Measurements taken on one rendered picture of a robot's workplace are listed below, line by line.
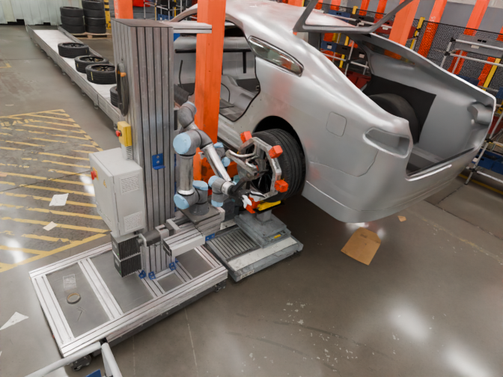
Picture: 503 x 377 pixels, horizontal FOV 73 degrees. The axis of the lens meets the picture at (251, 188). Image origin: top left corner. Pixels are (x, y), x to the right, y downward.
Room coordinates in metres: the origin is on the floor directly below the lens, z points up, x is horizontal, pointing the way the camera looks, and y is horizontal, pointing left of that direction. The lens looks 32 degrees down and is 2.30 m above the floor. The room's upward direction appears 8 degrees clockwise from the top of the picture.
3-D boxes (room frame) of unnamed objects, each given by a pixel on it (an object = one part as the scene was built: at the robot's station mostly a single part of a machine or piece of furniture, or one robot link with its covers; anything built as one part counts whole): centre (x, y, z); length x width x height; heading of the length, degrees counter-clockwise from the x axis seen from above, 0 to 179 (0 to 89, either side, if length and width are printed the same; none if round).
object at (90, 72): (6.63, 3.15, 0.39); 0.66 x 0.66 x 0.24
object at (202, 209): (2.02, 0.36, 0.87); 0.15 x 0.15 x 0.10
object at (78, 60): (7.17, 3.65, 0.39); 0.66 x 0.66 x 0.24
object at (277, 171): (2.70, -0.03, 0.85); 0.54 x 0.07 x 0.54; 41
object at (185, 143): (1.90, 0.43, 1.19); 0.15 x 0.12 x 0.55; 149
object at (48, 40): (8.40, 4.75, 0.20); 6.82 x 0.86 x 0.39; 41
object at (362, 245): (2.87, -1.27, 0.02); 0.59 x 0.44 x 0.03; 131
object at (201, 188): (2.01, 0.37, 0.98); 0.13 x 0.12 x 0.14; 149
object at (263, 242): (2.81, -0.16, 0.13); 0.50 x 0.36 x 0.10; 41
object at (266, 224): (2.81, -0.16, 0.32); 0.40 x 0.30 x 0.28; 41
